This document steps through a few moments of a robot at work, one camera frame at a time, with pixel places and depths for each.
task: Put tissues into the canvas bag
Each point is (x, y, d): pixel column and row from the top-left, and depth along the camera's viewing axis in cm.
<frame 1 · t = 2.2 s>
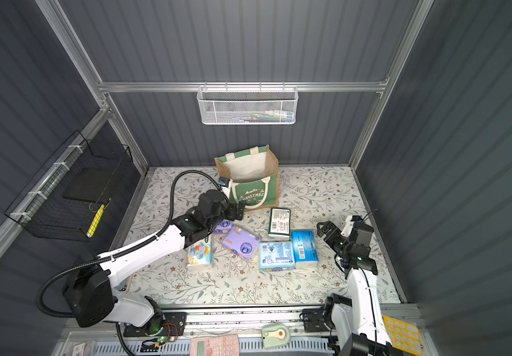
left hand: (236, 201, 80), fingers open
right hand: (329, 231, 82), fingers open
blue tissue pack: (305, 248, 86), point 7 cm above the table
light blue tissue pack: (276, 255, 85), point 6 cm above the table
cartoon printed tissue pack: (199, 254, 86), point 6 cm above the table
green white box: (280, 225, 93), point 6 cm above the table

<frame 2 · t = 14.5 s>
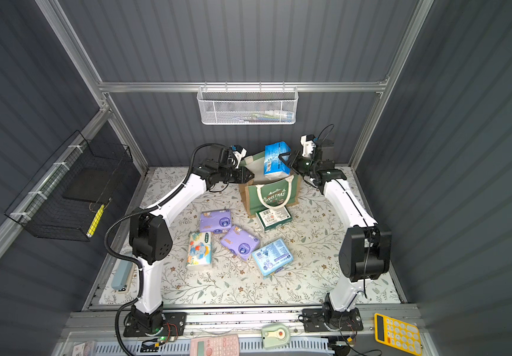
left hand: (257, 177, 87), fingers closed
right hand: (284, 157, 82), fingers open
blue tissue pack: (274, 168, 82), point 30 cm above the table
green white box: (269, 218, 96), point 6 cm above the table
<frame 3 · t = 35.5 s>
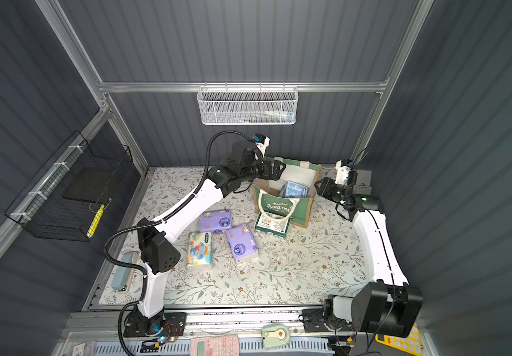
left hand: (281, 166, 76), fingers open
right hand: (324, 185, 79), fingers open
light blue tissue pack: (294, 190, 97), point 13 cm above the table
green white box: (278, 228, 93), point 6 cm above the table
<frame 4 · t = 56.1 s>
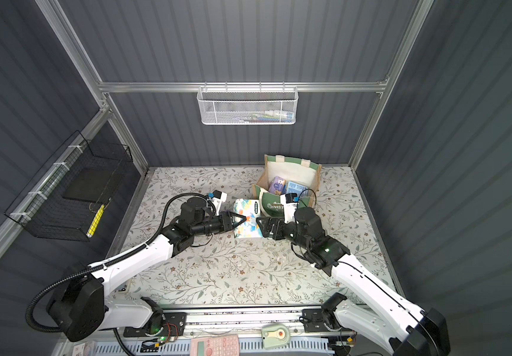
left hand: (246, 223, 75), fingers open
right hand: (269, 219, 73), fingers open
cartoon printed tissue pack: (250, 208, 80), point 22 cm above the table
